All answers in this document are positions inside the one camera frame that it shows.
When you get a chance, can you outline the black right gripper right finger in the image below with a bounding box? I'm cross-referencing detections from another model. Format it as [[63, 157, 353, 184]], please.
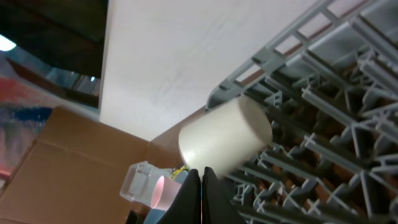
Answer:
[[201, 167, 246, 224]]

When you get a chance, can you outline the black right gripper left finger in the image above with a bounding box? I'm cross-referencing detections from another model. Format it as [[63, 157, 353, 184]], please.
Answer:
[[157, 169, 201, 224]]

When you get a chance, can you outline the white plastic cup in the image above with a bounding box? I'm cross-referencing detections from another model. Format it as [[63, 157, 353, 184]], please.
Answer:
[[178, 96, 273, 177]]

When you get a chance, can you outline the pink plastic cup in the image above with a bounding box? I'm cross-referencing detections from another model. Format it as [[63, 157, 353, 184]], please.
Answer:
[[150, 176, 182, 211]]

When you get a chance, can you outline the grey dishwasher rack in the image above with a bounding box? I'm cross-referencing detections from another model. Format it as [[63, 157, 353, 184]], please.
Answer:
[[206, 0, 397, 223]]

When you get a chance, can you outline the yellow green snack wrapper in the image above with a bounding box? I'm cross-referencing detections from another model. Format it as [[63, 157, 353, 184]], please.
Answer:
[[170, 166, 189, 179]]

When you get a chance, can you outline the clear plastic bin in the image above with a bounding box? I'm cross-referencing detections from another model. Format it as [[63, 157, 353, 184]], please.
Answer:
[[119, 161, 172, 207]]

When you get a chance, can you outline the brown cardboard box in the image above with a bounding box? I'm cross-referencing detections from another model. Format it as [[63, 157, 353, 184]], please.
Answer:
[[0, 106, 184, 224]]

